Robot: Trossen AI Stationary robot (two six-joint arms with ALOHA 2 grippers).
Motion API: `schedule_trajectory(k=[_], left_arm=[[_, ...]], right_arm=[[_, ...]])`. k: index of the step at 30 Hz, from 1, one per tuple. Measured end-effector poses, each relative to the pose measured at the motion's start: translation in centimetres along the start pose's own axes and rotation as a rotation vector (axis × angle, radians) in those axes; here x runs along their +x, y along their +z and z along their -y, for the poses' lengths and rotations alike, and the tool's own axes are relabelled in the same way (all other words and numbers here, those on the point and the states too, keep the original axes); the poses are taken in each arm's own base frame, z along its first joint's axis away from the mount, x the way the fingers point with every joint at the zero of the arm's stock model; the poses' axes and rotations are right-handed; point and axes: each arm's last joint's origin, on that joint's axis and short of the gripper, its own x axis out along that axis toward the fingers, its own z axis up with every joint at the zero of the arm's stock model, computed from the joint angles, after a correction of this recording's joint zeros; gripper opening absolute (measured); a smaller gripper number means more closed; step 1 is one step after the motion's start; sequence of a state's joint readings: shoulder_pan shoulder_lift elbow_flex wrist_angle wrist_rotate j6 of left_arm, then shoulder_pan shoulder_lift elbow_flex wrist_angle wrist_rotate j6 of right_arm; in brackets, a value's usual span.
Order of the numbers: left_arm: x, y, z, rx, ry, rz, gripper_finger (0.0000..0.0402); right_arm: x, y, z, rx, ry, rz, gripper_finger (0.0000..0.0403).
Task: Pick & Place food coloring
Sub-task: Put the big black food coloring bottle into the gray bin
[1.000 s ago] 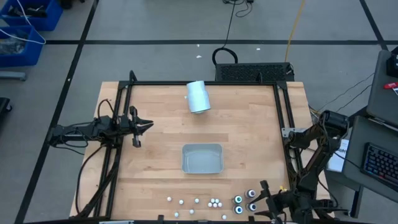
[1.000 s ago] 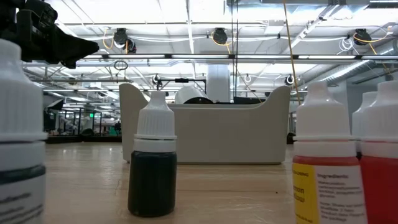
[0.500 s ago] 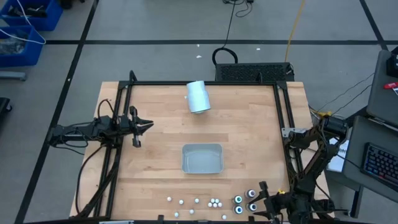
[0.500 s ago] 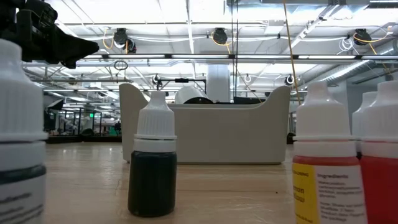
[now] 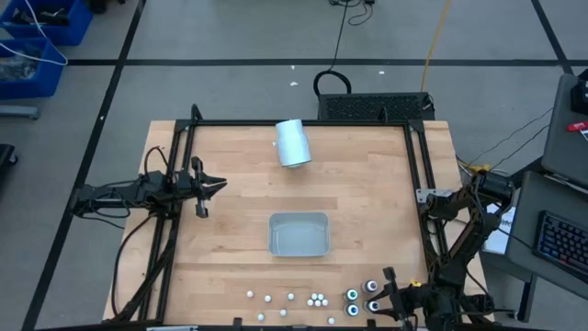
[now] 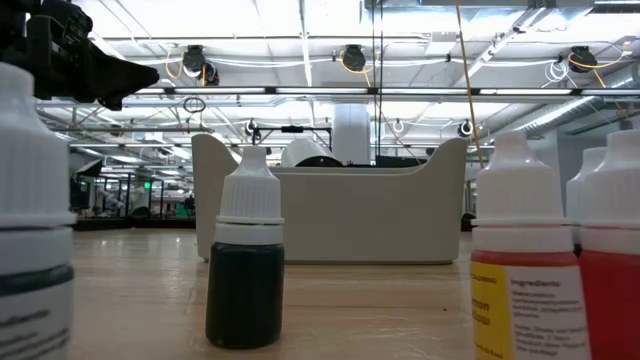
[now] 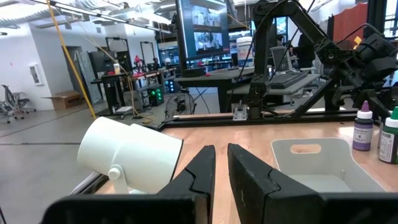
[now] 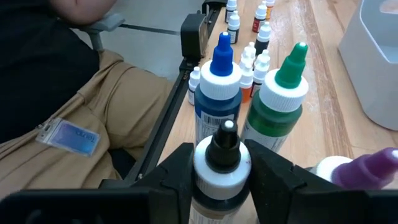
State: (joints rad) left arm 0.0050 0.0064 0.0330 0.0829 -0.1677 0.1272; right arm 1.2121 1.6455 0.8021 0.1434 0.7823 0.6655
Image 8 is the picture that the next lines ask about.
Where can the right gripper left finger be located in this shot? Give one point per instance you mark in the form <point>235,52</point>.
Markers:
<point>174,193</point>

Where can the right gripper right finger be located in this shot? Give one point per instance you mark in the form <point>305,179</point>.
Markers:
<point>280,193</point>

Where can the large black-capped colouring bottle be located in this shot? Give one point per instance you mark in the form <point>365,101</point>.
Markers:
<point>222,174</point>

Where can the large green-capped colouring bottle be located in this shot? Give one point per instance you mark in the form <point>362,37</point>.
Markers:
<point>276,115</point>

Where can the large purple-capped colouring bottle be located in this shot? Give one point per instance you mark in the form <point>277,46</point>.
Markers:
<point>363,171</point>

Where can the large blue-capped colouring bottle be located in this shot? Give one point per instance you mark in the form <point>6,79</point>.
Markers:
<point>217,105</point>

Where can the small orange dropper bottle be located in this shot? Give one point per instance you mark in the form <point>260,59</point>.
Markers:
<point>246,77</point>
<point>246,57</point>

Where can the grey plastic bin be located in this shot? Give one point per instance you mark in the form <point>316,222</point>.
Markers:
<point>370,77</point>

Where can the small yellow-labelled orange bottle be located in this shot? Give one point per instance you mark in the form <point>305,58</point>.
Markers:
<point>252,47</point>

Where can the small red dropper bottle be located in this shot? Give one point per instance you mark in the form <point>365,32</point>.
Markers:
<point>260,14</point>

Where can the small yellow dropper bottle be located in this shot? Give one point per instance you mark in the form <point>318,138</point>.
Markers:
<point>270,3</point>

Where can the person's forearm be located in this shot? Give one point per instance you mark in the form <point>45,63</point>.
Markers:
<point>84,11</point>

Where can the person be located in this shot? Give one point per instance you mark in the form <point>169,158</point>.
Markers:
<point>93,109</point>

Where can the blue badge in holder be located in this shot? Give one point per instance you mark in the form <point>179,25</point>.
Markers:
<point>70,137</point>

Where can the black aluminium table frame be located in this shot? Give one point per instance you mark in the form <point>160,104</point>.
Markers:
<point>166,115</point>

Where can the black table-level camera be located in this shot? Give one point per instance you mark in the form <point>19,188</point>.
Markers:
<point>192,34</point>

